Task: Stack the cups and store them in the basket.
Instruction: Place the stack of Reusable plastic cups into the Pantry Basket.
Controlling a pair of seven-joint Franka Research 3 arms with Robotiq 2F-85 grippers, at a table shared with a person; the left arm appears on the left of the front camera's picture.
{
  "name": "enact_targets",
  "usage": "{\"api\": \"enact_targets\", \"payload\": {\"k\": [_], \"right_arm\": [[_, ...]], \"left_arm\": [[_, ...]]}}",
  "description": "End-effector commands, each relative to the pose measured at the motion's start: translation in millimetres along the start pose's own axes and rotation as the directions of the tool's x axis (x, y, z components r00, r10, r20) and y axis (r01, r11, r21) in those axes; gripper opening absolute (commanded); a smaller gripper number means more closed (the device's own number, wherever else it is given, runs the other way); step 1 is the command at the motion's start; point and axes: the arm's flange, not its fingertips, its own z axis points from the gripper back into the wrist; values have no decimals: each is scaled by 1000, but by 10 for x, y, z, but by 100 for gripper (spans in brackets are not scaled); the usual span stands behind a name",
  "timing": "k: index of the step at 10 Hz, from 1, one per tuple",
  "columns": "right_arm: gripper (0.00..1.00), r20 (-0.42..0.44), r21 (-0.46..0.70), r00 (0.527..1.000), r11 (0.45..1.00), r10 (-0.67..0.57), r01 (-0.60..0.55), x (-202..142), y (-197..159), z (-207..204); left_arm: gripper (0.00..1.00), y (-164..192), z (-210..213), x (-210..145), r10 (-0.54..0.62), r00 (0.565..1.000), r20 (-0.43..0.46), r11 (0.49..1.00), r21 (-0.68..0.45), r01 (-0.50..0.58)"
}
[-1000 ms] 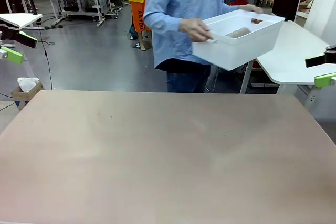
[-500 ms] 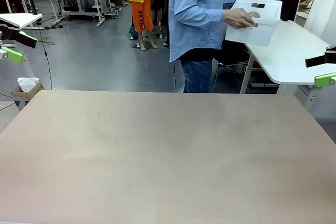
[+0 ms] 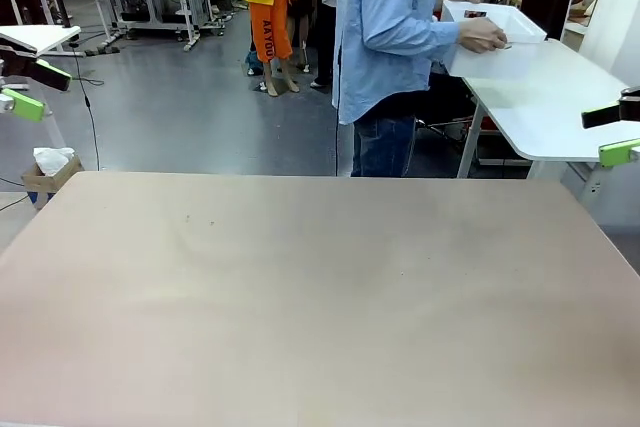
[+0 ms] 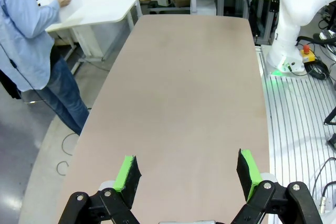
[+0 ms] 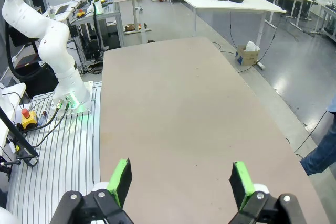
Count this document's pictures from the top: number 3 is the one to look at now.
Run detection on person in black clothes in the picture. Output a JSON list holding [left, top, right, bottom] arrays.
[[289, 0, 341, 89]]

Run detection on white basket box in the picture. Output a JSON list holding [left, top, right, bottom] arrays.
[[441, 0, 549, 77]]

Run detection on person's right forearm blue sleeve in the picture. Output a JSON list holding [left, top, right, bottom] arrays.
[[362, 16, 464, 53]]

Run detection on white crumpled tissue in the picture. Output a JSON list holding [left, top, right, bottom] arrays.
[[32, 146, 76, 177]]

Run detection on person's right hand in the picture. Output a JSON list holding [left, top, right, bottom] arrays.
[[457, 16, 510, 55]]

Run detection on black floor cable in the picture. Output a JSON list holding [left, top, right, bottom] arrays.
[[73, 49, 103, 172]]

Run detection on white side table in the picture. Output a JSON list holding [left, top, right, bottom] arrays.
[[459, 38, 640, 179]]

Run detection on small white desk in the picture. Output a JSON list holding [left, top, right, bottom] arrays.
[[0, 24, 82, 57]]

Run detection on cardboard box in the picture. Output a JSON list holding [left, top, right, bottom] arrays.
[[20, 154, 85, 209]]

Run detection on person in blue shirt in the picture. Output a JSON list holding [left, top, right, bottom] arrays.
[[331, 0, 509, 178]]

